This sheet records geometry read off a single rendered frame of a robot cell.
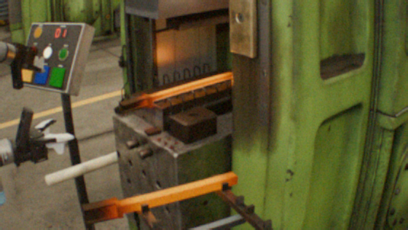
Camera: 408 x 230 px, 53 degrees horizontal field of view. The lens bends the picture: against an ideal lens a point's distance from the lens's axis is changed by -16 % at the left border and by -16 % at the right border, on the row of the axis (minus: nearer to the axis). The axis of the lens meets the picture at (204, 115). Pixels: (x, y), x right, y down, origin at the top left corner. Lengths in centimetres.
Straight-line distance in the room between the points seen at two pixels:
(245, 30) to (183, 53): 56
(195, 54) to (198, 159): 54
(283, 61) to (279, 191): 39
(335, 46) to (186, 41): 63
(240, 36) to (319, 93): 26
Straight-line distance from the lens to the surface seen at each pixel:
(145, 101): 151
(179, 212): 147
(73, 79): 180
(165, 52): 174
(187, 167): 140
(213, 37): 187
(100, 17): 649
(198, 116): 144
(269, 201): 144
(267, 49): 126
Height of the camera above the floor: 155
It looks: 24 degrees down
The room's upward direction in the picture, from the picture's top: 1 degrees counter-clockwise
